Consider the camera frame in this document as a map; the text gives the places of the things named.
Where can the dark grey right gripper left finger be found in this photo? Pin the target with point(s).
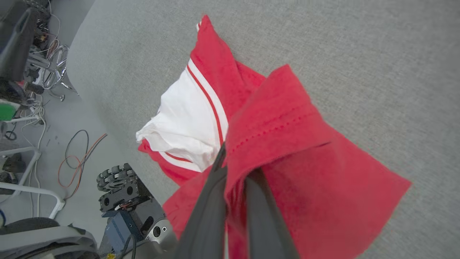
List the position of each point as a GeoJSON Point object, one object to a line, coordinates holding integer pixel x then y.
{"type": "Point", "coordinates": [205, 223]}

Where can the robot wheeled base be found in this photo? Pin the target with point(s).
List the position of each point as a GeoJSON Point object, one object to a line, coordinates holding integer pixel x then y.
{"type": "Point", "coordinates": [143, 219]}

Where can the black omni wheel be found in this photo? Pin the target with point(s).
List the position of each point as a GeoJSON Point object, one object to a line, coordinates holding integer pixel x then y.
{"type": "Point", "coordinates": [115, 176]}

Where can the chrome chair base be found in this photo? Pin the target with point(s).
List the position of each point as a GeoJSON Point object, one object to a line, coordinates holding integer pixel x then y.
{"type": "Point", "coordinates": [55, 68]}

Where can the white tube frame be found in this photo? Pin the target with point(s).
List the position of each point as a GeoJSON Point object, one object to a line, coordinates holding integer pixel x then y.
{"type": "Point", "coordinates": [32, 187]}

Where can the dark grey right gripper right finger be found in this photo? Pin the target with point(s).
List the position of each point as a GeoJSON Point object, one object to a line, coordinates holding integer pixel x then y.
{"type": "Point", "coordinates": [266, 223]}

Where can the blue electronics box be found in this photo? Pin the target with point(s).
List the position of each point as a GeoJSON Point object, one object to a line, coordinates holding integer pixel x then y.
{"type": "Point", "coordinates": [120, 230]}

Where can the green object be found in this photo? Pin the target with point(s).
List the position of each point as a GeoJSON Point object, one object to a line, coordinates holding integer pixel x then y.
{"type": "Point", "coordinates": [8, 111]}

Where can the red and white jersey garment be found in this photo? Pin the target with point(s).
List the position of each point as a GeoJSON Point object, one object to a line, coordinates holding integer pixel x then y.
{"type": "Point", "coordinates": [287, 144]}

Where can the grey curved robot body cover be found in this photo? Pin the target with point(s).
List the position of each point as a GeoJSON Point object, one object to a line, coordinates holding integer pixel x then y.
{"type": "Point", "coordinates": [39, 237]}

